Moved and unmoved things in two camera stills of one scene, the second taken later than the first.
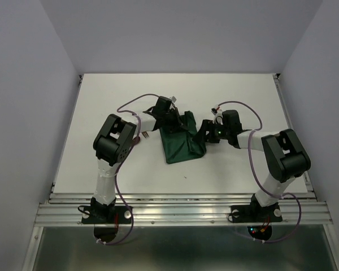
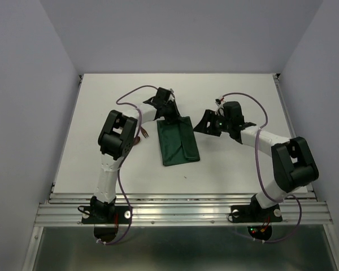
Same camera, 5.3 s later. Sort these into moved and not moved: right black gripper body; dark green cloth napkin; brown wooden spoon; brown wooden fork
Moved: right black gripper body; dark green cloth napkin
Not moved: brown wooden fork; brown wooden spoon
